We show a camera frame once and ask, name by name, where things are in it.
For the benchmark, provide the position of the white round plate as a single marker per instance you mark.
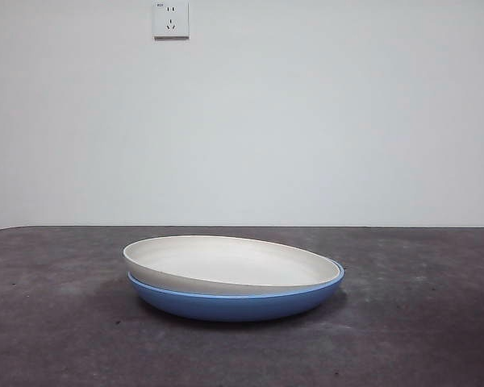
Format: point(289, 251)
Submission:
point(226, 262)

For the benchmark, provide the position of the blue round plate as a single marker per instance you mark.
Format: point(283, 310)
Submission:
point(234, 308)

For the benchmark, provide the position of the white wall power outlet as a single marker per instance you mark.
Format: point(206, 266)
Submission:
point(171, 21)

